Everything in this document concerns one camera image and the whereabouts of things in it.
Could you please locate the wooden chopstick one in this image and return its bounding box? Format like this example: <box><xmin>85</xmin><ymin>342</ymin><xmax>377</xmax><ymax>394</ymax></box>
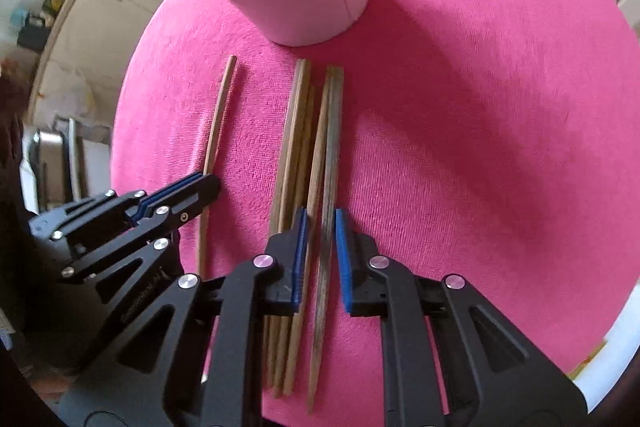
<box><xmin>198</xmin><ymin>55</ymin><xmax>238</xmax><ymax>279</ymax></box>

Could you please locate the wooden chopstick four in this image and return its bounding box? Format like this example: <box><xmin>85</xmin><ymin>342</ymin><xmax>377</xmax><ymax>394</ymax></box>
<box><xmin>271</xmin><ymin>86</ymin><xmax>316</xmax><ymax>233</ymax></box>

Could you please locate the wooden chopstick two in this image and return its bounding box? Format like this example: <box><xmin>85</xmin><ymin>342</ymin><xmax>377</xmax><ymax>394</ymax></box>
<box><xmin>265</xmin><ymin>58</ymin><xmax>309</xmax><ymax>398</ymax></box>

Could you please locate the wooden chopstick six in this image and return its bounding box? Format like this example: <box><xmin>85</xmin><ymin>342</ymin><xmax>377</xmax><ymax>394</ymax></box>
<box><xmin>282</xmin><ymin>83</ymin><xmax>329</xmax><ymax>395</ymax></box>

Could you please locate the dark grey wooden chopstick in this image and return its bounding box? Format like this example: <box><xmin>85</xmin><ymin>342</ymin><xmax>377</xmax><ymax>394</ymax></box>
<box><xmin>306</xmin><ymin>66</ymin><xmax>344</xmax><ymax>414</ymax></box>

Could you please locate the wooden chopstick three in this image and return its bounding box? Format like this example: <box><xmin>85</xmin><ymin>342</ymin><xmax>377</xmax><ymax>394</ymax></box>
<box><xmin>267</xmin><ymin>58</ymin><xmax>311</xmax><ymax>399</ymax></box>

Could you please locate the black electric kettle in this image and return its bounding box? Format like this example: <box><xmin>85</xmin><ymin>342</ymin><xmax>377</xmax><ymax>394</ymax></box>
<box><xmin>17</xmin><ymin>14</ymin><xmax>51</xmax><ymax>54</ymax></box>

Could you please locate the pink round tablecloth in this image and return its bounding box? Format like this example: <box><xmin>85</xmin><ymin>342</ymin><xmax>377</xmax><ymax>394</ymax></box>
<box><xmin>109</xmin><ymin>0</ymin><xmax>640</xmax><ymax>427</ymax></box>

